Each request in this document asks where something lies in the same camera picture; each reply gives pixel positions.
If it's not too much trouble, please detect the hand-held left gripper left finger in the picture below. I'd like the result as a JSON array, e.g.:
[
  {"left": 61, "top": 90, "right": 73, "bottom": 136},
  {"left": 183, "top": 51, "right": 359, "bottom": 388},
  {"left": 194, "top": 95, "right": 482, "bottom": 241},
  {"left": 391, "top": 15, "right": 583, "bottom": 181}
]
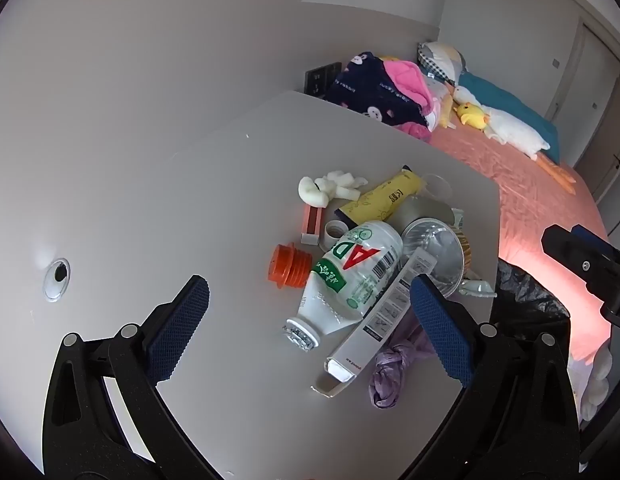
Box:
[{"left": 42, "top": 275, "right": 211, "bottom": 480}]

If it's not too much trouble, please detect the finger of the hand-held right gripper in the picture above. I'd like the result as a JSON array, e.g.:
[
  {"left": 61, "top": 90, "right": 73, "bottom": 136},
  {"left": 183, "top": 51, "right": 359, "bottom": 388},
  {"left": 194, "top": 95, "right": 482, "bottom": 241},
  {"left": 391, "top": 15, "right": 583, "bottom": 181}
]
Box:
[
  {"left": 570, "top": 224, "right": 620, "bottom": 267},
  {"left": 542, "top": 225, "right": 620, "bottom": 331}
]

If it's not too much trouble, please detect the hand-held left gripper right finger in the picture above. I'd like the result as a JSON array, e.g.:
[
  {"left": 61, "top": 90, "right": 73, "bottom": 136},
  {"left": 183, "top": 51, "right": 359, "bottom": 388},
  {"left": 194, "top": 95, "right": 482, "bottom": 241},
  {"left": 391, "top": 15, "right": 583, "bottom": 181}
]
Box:
[{"left": 409, "top": 274, "right": 583, "bottom": 480}]

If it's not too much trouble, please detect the long white carton box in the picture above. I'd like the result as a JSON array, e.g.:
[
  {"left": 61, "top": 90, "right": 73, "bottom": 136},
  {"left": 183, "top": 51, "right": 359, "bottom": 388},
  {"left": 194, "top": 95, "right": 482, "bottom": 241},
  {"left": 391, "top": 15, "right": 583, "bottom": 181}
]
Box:
[{"left": 311, "top": 247, "right": 437, "bottom": 396}]

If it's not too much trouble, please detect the black trash bag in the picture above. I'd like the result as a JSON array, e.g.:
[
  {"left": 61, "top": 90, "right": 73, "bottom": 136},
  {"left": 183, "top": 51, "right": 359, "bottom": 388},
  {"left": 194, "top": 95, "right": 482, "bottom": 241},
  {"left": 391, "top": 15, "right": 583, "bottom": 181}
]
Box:
[{"left": 490, "top": 259, "right": 573, "bottom": 361}]

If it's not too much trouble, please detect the white plastic bottle green label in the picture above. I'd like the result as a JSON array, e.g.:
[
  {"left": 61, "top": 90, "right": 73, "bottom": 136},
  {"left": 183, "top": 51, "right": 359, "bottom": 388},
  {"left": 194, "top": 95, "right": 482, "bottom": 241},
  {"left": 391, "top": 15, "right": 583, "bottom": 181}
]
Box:
[{"left": 282, "top": 220, "right": 405, "bottom": 352}]

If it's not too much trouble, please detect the orange plastic plug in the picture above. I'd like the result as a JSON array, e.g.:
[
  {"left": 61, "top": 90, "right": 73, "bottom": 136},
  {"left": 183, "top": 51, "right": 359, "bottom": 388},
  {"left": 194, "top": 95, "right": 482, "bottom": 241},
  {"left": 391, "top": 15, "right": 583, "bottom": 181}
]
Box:
[{"left": 269, "top": 242, "right": 313, "bottom": 291}]

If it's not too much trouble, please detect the clear plastic cup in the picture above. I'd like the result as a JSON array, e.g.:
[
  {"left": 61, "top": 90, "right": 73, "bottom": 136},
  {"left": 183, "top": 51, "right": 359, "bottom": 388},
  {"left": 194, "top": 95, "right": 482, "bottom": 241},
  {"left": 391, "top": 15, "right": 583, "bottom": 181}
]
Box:
[
  {"left": 401, "top": 217, "right": 466, "bottom": 297},
  {"left": 420, "top": 172, "right": 453, "bottom": 206}
]

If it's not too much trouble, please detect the pale green plastic piece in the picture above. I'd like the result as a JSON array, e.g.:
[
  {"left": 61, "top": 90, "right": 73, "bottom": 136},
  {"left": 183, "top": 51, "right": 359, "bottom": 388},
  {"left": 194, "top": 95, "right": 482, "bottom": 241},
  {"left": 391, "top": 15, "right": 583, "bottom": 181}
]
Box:
[{"left": 457, "top": 277, "right": 497, "bottom": 300}]

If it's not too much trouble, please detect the purple plastic bag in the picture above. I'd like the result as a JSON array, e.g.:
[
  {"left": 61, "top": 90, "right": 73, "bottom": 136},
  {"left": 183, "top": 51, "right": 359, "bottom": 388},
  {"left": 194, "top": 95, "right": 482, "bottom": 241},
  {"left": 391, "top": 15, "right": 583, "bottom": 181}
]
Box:
[{"left": 368, "top": 320, "right": 433, "bottom": 409}]

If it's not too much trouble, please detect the pink bed sheet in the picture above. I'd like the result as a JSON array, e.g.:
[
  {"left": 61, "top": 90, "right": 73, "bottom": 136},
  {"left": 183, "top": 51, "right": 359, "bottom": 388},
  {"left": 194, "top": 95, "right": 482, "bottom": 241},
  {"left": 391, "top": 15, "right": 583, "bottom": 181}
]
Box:
[{"left": 430, "top": 122, "right": 612, "bottom": 363}]

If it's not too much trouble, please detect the gold cupcake liner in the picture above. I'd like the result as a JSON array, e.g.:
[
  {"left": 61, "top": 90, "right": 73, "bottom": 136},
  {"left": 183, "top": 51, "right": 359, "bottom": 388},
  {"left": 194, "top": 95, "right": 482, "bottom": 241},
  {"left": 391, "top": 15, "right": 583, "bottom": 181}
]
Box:
[{"left": 450, "top": 227, "right": 473, "bottom": 266}]

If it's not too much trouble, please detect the white plush toy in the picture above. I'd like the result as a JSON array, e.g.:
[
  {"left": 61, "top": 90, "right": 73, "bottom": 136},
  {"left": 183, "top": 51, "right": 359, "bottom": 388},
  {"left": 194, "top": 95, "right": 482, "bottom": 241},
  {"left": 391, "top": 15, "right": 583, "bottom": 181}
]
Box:
[{"left": 580, "top": 345, "right": 613, "bottom": 421}]

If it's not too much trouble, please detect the white goose plush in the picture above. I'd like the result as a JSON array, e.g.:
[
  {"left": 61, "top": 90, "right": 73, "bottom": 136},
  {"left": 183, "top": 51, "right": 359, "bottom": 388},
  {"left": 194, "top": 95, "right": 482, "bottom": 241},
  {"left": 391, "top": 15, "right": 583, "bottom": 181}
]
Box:
[{"left": 452, "top": 85, "right": 578, "bottom": 193}]

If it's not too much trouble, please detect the grey door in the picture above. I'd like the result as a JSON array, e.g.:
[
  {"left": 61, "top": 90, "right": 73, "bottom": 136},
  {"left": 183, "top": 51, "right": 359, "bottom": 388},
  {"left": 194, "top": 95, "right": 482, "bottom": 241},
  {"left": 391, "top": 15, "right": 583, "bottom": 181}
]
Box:
[{"left": 550, "top": 20, "right": 620, "bottom": 201}]

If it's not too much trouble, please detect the yellow snack packet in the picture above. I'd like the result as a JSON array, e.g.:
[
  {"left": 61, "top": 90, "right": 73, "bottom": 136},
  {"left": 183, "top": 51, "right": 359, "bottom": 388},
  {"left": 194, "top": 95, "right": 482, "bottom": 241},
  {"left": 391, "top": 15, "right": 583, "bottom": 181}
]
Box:
[{"left": 338, "top": 165, "right": 423, "bottom": 226}]

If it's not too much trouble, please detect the small red white box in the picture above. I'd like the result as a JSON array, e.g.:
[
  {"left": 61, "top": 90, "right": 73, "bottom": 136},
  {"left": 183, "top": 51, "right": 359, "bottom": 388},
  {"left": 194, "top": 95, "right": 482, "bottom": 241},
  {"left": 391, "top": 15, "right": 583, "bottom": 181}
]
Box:
[{"left": 300, "top": 205, "right": 325, "bottom": 246}]

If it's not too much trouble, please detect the yellow duck plush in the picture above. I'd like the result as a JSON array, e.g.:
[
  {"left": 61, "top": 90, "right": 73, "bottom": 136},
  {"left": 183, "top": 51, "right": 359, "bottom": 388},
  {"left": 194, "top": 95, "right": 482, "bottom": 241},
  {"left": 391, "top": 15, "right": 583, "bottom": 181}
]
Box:
[{"left": 455, "top": 102, "right": 491, "bottom": 128}]

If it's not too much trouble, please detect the large white foam piece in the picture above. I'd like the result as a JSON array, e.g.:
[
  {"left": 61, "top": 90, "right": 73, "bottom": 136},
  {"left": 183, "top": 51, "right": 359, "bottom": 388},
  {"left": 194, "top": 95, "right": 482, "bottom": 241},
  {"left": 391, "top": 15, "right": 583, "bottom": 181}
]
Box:
[{"left": 315, "top": 170, "right": 361, "bottom": 200}]

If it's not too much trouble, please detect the round white foam piece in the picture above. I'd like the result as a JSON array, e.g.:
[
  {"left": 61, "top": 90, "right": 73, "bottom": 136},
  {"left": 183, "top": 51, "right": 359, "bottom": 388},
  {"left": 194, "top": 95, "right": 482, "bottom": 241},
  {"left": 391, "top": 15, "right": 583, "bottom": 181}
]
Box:
[{"left": 298, "top": 176, "right": 332, "bottom": 208}]

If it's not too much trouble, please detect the yellow corn plush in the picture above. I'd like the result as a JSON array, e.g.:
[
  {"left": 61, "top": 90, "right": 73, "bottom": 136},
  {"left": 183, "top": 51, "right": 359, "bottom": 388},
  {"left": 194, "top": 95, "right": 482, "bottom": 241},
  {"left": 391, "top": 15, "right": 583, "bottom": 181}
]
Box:
[{"left": 437, "top": 95, "right": 458, "bottom": 128}]

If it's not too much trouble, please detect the pink patterned blanket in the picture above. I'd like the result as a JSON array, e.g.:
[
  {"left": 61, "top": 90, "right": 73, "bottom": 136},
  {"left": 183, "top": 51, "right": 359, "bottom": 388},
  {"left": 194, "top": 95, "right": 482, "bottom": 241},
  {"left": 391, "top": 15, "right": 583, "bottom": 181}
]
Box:
[{"left": 395, "top": 110, "right": 433, "bottom": 142}]

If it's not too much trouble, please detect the checked pillow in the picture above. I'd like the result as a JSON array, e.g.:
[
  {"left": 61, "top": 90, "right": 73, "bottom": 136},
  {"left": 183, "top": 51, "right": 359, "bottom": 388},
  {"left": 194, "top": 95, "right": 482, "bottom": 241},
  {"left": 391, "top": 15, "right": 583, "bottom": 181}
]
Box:
[{"left": 417, "top": 41, "right": 466, "bottom": 86}]

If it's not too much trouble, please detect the navy printed blanket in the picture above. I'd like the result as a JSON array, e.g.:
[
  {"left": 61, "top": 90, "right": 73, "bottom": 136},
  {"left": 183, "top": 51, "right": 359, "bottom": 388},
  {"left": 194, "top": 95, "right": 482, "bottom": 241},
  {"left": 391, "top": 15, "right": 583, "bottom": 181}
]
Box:
[{"left": 322, "top": 52, "right": 433, "bottom": 133}]

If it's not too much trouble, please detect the silver table cable grommet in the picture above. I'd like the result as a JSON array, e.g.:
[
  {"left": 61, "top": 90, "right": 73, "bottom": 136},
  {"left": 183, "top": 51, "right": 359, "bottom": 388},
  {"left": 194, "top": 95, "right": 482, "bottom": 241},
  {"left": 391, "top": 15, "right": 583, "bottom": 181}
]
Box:
[{"left": 42, "top": 258, "right": 71, "bottom": 302}]

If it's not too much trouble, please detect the white plastic cap ring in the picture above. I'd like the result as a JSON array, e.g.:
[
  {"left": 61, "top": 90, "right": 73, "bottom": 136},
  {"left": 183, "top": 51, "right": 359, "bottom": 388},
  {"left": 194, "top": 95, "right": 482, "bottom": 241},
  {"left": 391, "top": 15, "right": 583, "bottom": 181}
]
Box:
[{"left": 324, "top": 220, "right": 348, "bottom": 250}]

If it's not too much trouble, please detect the black wall socket panel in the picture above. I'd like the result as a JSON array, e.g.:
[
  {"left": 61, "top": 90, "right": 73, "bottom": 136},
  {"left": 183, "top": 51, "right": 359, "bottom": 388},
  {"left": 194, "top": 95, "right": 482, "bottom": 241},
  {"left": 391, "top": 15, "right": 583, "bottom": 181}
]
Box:
[{"left": 304, "top": 61, "right": 342, "bottom": 96}]

